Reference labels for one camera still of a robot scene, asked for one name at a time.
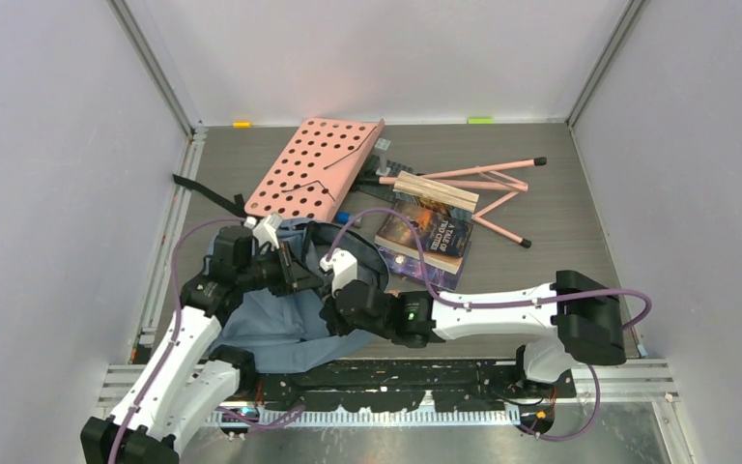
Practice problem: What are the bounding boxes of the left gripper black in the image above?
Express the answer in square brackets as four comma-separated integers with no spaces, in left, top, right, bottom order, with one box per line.
[237,240,323,297]

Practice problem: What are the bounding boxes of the blue fabric backpack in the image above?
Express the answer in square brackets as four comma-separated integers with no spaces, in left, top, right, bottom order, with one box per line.
[173,175,389,373]

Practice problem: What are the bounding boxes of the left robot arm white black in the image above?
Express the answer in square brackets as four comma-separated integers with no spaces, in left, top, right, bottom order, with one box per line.
[80,223,324,463]

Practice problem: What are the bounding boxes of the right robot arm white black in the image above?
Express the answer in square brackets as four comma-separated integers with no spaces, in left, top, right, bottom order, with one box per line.
[320,271,626,397]

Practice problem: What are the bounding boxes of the purple galaxy cover book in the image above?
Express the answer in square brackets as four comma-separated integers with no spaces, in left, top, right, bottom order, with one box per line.
[380,246,469,295]

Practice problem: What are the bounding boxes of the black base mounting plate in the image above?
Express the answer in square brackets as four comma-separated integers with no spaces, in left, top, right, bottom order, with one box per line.
[242,359,576,413]

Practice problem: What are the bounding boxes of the blue marker pen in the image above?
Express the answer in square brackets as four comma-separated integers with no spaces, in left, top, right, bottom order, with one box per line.
[334,212,361,227]

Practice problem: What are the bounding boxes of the pink perforated stand board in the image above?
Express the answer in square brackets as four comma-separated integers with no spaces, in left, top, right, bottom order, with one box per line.
[244,117,385,221]

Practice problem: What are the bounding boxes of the Tale of Two Cities book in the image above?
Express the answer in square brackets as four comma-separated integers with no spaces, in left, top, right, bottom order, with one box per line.
[375,200,472,275]

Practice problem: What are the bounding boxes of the book with pale page edges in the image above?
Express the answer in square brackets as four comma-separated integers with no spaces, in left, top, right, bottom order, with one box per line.
[392,171,479,216]

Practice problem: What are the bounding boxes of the pink folding stand legs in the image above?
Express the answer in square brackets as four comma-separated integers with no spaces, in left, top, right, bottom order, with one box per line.
[372,157,548,248]

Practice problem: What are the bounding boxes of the green tape marker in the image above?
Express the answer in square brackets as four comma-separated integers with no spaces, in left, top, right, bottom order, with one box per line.
[467,117,494,125]

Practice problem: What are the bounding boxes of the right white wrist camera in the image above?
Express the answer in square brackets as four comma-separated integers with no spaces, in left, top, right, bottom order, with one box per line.
[319,247,358,297]

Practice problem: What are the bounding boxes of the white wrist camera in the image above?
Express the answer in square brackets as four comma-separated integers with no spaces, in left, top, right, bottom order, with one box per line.
[243,213,283,250]
[319,247,358,297]

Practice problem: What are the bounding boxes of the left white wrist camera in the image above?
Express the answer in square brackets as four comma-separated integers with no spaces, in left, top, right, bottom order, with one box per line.
[243,213,283,250]

